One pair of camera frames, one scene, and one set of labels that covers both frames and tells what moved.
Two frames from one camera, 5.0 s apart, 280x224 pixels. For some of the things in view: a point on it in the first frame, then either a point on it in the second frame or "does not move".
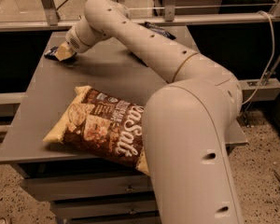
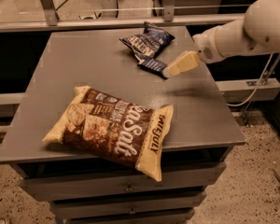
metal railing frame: x=49 y=19 does not move
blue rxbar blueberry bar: x=51 y=53 → x=150 y=65
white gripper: x=73 y=41 → x=205 y=47
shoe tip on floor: x=2 y=220 does not move
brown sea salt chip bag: x=104 y=125 does not move
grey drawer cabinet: x=83 y=187 does not move
